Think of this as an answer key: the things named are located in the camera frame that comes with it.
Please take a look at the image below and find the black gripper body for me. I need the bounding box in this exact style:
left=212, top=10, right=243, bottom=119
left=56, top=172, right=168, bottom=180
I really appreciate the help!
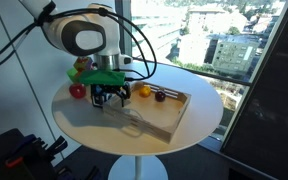
left=90, top=82, right=132, bottom=98

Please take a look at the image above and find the wooden slatted crate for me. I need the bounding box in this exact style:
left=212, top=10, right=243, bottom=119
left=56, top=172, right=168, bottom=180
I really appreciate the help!
left=102, top=79, right=192, bottom=144

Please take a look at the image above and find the multicolour plush cube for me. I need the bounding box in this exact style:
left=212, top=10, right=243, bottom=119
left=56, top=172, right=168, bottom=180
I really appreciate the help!
left=73, top=56, right=95, bottom=73

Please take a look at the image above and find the red toy apple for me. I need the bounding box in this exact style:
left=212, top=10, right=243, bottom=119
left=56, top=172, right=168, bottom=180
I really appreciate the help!
left=68, top=82, right=87, bottom=100

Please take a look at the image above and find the orange toy fruit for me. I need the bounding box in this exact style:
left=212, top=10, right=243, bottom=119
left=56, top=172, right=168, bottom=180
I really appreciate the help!
left=138, top=85, right=152, bottom=99

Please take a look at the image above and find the dark red toy plum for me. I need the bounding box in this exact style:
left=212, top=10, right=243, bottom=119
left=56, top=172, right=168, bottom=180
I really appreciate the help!
left=154, top=89, right=167, bottom=103

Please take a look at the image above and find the black tool box with clamps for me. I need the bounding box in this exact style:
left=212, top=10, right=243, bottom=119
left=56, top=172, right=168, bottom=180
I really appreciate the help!
left=0, top=128, right=70, bottom=180

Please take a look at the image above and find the black flat panel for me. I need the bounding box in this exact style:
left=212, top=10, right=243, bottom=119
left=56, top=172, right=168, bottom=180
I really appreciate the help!
left=220, top=0, right=288, bottom=180

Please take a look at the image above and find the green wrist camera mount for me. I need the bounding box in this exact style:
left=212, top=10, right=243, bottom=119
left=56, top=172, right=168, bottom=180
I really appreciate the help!
left=78, top=68, right=127, bottom=87

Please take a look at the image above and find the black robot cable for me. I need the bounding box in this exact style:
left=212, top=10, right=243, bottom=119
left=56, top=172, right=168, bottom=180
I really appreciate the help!
left=0, top=7, right=158, bottom=82

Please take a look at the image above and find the white round table pedestal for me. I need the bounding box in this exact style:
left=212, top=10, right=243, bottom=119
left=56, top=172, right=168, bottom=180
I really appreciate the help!
left=107, top=154, right=169, bottom=180

